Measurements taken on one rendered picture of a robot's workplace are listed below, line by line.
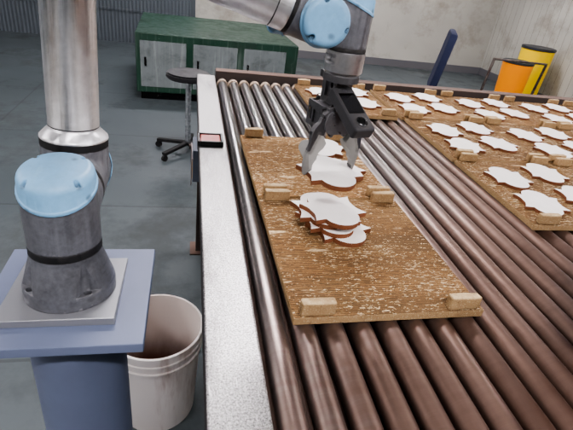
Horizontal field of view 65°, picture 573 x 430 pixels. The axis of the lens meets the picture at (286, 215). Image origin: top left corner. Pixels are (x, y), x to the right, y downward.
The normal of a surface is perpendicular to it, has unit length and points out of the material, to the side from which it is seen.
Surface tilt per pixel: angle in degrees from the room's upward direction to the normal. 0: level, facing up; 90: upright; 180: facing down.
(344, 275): 0
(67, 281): 69
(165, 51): 90
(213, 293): 0
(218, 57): 90
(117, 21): 90
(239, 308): 0
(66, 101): 87
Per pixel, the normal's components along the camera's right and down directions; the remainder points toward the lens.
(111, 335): 0.12, -0.86
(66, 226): 0.52, 0.43
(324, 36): 0.22, 0.45
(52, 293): 0.11, 0.17
